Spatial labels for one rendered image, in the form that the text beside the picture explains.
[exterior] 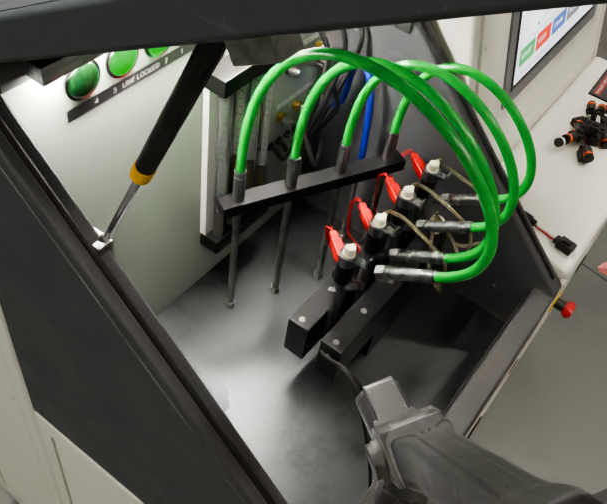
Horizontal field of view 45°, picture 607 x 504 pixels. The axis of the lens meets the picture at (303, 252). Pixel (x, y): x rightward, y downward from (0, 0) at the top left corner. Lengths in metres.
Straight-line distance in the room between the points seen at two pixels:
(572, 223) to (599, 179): 0.15
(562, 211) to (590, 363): 1.18
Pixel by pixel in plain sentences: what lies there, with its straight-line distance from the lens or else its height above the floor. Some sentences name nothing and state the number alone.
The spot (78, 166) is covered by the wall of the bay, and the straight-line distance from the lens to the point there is 0.94.
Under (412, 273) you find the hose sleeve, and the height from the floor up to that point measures 1.17.
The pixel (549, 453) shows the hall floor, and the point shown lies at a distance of 2.33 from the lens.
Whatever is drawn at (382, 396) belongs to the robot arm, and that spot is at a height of 1.18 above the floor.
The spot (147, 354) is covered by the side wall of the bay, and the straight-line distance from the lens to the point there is 0.79.
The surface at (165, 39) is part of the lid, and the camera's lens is 0.45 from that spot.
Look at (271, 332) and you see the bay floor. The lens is 1.30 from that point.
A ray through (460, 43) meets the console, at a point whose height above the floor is 1.28.
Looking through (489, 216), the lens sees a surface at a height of 1.33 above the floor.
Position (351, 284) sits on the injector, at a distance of 1.06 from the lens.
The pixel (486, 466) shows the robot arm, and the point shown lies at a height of 1.43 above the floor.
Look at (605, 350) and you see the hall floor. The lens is 2.62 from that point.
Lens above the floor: 1.89
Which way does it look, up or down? 49 degrees down
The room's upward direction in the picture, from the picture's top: 11 degrees clockwise
